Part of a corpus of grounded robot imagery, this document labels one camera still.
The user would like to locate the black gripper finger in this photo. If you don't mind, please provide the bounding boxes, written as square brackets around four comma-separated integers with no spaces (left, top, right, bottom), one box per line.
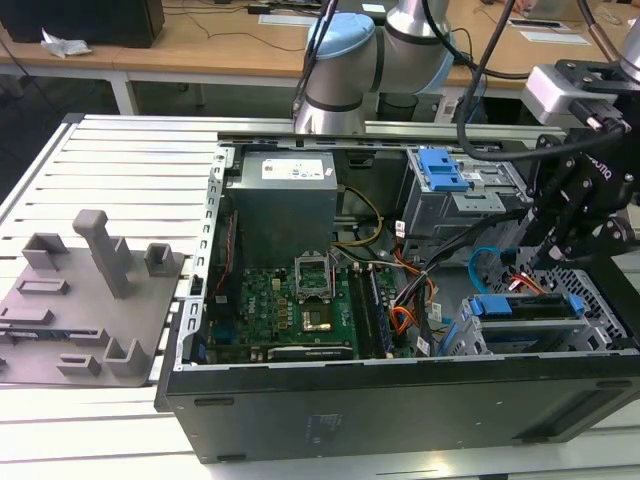
[530,198,640,270]
[518,149,597,247]

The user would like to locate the red orange disk power wire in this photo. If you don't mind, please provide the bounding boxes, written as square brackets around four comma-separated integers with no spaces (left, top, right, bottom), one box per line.
[506,271,547,297]

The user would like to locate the blue disk data wire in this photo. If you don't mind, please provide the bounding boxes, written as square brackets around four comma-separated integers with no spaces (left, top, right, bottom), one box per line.
[468,245,517,301]

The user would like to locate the hard disk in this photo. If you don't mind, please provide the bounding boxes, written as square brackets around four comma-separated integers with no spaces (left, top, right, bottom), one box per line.
[439,293,587,354]

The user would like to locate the metal disk bay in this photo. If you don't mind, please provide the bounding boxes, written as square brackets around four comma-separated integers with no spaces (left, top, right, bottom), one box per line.
[439,267,629,357]

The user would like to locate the blue plastic cage latch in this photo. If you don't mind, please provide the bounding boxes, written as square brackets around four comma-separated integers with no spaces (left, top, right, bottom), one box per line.
[418,147,472,192]

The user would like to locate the metal drive cage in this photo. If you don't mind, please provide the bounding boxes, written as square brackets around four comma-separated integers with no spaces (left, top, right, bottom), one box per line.
[401,146,534,254]

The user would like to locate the white paper sheet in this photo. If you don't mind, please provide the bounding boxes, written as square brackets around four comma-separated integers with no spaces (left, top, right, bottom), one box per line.
[258,13,312,27]
[519,29,594,47]

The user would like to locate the black bin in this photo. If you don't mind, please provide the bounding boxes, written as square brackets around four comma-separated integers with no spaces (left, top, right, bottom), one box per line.
[377,92,420,122]

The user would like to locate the black RAM stick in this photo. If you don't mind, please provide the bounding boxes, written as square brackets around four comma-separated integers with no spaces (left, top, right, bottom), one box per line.
[368,264,394,359]

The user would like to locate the metal socket cover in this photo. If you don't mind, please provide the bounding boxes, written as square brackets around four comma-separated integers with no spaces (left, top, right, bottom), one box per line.
[293,252,335,302]

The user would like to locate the CPU socket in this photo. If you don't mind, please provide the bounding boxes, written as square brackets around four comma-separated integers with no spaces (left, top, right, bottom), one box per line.
[299,304,335,335]

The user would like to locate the grey power supply unit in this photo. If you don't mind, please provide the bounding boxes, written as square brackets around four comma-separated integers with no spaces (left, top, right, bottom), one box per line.
[223,151,340,254]

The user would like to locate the black expansion card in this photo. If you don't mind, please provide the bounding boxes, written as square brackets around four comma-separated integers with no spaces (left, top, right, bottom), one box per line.
[267,342,354,362]

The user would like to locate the black open PC case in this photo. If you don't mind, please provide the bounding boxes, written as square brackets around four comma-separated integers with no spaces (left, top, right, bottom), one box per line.
[154,130,640,464]

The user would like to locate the green motherboard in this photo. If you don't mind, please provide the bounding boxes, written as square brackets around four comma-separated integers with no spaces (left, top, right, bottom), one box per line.
[207,259,416,362]

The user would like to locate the wooden desk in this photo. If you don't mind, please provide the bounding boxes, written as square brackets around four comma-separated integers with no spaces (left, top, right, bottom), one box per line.
[0,0,640,104]

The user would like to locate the grey parts rack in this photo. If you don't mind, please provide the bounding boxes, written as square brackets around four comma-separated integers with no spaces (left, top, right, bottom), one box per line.
[0,208,187,387]

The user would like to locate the black box on desk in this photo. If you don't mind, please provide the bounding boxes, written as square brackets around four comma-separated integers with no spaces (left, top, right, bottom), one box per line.
[0,0,166,50]

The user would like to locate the crumpled white paper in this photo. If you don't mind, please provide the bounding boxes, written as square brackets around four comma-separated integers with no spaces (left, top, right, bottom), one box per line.
[40,27,94,59]

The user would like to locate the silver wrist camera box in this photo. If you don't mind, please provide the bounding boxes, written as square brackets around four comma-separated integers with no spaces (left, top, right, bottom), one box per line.
[521,64,584,126]

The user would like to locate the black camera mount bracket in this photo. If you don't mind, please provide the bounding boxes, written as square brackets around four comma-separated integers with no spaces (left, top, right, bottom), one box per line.
[554,58,627,100]

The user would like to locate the thick black camera cable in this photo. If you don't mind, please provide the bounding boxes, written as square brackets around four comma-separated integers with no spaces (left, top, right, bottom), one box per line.
[452,0,546,162]

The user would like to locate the blue cable behind arm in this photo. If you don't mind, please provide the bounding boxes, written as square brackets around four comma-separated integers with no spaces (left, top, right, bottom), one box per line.
[464,74,490,121]

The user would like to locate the black cable brown sleeve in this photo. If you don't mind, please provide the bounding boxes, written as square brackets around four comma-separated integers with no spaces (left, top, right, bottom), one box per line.
[577,0,622,60]

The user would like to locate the black cable bundle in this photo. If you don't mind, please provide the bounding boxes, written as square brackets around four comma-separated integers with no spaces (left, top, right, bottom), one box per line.
[394,212,529,346]

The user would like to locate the yellow and black wires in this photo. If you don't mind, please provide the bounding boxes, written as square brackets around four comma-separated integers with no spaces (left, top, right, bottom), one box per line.
[333,186,386,247]

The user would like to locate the orange flat wire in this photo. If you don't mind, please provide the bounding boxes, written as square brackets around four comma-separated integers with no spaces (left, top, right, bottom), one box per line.
[391,305,422,342]

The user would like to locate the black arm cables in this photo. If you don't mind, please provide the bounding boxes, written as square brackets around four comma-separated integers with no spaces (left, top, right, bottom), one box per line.
[291,0,342,122]

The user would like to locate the thin red wire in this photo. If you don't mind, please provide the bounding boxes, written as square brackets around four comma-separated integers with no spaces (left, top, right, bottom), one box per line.
[213,212,237,297]

